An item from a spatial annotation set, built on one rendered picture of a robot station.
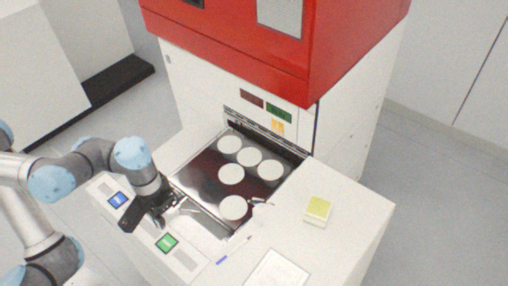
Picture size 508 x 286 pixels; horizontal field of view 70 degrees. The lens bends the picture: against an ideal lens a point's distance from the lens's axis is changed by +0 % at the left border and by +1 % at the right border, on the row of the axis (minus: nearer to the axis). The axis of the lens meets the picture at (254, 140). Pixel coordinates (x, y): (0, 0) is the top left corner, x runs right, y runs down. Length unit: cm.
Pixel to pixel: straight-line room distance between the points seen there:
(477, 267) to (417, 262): 32
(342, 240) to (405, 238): 122
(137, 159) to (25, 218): 46
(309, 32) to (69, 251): 93
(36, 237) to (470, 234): 222
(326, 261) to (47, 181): 78
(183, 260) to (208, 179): 35
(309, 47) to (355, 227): 58
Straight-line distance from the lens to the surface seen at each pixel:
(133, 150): 86
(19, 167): 91
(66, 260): 124
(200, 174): 143
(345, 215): 125
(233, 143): 151
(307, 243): 118
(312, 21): 99
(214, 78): 151
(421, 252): 239
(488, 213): 270
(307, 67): 106
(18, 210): 121
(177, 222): 135
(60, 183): 83
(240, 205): 133
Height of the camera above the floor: 202
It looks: 48 degrees down
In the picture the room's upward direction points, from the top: 4 degrees counter-clockwise
